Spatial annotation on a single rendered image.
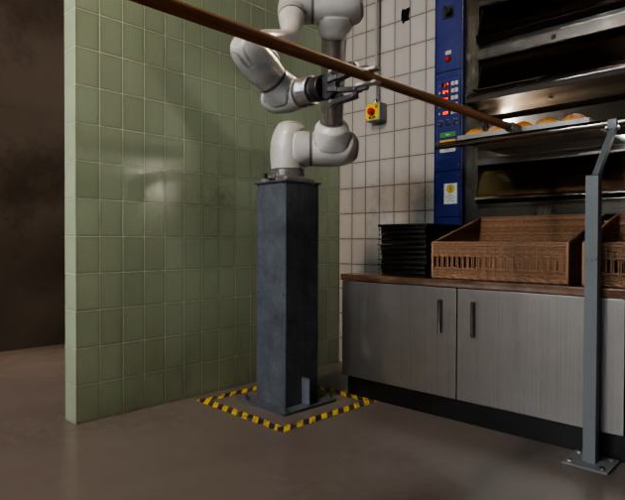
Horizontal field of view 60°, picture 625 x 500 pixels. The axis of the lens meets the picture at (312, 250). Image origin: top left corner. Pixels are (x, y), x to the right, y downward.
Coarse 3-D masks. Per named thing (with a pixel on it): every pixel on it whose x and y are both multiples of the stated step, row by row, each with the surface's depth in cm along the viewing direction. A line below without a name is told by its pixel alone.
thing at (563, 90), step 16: (560, 80) 228; (576, 80) 223; (592, 80) 220; (608, 80) 219; (624, 80) 217; (480, 96) 252; (496, 96) 247; (512, 96) 244; (528, 96) 242; (544, 96) 240; (560, 96) 239; (576, 96) 237; (592, 96) 235; (496, 112) 264
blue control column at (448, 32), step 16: (448, 0) 276; (464, 0) 272; (464, 16) 272; (448, 32) 276; (464, 32) 272; (448, 48) 276; (464, 48) 272; (448, 64) 276; (464, 64) 273; (464, 80) 273; (464, 96) 273; (464, 128) 273; (448, 160) 277; (464, 160) 274; (448, 176) 277; (448, 208) 277
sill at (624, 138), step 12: (540, 144) 248; (552, 144) 245; (564, 144) 241; (576, 144) 237; (588, 144) 234; (600, 144) 231; (612, 144) 228; (480, 156) 268; (492, 156) 264; (504, 156) 260
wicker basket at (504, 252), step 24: (504, 216) 256; (528, 216) 248; (552, 216) 241; (576, 216) 234; (456, 240) 246; (504, 240) 253; (528, 240) 246; (576, 240) 198; (432, 264) 229; (456, 264) 222; (480, 264) 257; (504, 264) 209; (528, 264) 203; (552, 264) 237; (576, 264) 202
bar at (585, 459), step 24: (600, 120) 197; (624, 120) 191; (456, 144) 236; (600, 168) 181; (600, 192) 178; (600, 216) 178; (600, 240) 179; (600, 264) 179; (600, 288) 179; (576, 456) 184; (600, 456) 184
